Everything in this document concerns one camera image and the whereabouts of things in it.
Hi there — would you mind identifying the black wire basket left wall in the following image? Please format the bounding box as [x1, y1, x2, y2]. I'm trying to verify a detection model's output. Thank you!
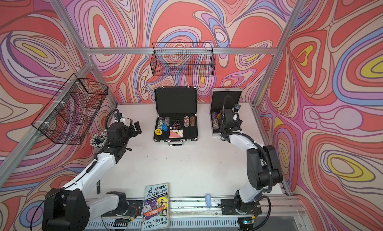
[32, 74, 109, 145]

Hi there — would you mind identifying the black poker case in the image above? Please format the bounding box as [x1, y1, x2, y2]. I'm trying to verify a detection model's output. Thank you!
[153, 86, 198, 146]

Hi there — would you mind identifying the small light blue tube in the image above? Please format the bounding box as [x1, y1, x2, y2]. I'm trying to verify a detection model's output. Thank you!
[205, 194, 212, 209]

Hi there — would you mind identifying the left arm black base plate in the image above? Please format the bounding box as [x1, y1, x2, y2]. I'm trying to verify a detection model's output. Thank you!
[102, 199, 144, 218]

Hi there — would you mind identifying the black wire basket wall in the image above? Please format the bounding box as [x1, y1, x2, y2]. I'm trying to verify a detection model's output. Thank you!
[32, 74, 109, 145]
[150, 41, 216, 77]

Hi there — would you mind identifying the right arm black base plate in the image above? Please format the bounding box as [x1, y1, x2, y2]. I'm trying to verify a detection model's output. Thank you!
[217, 190, 263, 217]

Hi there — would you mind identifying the black wire basket back wall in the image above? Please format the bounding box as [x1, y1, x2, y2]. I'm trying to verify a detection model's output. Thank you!
[150, 41, 216, 77]

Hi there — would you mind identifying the treehouse paperback book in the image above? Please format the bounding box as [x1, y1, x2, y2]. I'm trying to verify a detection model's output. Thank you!
[142, 183, 170, 231]

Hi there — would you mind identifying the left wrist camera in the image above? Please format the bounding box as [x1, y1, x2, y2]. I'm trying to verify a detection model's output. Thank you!
[108, 112, 126, 127]

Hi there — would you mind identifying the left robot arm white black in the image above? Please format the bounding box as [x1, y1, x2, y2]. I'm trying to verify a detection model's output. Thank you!
[42, 121, 142, 231]

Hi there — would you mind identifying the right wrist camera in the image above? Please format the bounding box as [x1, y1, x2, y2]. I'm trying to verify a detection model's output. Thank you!
[221, 109, 235, 122]

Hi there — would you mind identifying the black marker pen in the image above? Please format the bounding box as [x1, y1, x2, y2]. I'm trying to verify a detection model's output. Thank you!
[96, 180, 101, 195]

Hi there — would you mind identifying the silver pencil cup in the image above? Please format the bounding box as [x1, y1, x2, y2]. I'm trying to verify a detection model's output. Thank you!
[89, 132, 107, 149]

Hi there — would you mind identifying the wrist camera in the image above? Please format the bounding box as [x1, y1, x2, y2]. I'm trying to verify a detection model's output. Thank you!
[221, 109, 235, 122]
[108, 112, 126, 127]

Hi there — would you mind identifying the silver aluminium poker case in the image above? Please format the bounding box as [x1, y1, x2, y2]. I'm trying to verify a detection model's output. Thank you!
[210, 88, 242, 136]

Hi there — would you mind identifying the aluminium frame rail front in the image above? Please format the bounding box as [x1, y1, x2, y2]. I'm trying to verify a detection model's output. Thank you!
[168, 195, 308, 218]

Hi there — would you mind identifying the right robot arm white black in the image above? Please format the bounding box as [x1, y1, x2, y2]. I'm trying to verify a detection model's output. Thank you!
[220, 120, 283, 204]

